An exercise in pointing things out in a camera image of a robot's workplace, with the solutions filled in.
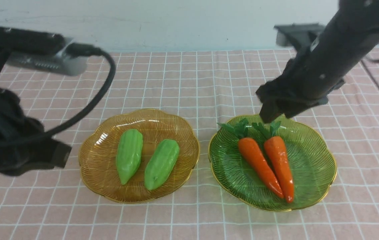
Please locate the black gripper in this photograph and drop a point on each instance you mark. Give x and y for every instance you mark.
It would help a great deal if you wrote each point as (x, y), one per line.
(284, 94)
(46, 154)

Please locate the orange toy carrot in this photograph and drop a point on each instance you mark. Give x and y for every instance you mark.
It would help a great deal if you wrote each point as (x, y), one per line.
(253, 155)
(276, 151)

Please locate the green toy bitter gourd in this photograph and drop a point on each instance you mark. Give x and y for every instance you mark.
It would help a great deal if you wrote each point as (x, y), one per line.
(161, 163)
(129, 154)

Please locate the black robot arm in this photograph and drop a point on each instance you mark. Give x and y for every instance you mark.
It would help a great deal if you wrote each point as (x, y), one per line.
(325, 54)

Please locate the green plastic plate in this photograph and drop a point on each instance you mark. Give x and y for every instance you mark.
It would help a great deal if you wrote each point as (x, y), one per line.
(312, 165)

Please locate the amber plastic plate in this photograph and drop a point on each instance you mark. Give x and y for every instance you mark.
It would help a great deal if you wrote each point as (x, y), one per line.
(97, 155)

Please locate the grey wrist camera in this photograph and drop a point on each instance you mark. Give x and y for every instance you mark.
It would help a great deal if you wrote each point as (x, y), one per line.
(297, 35)
(42, 51)

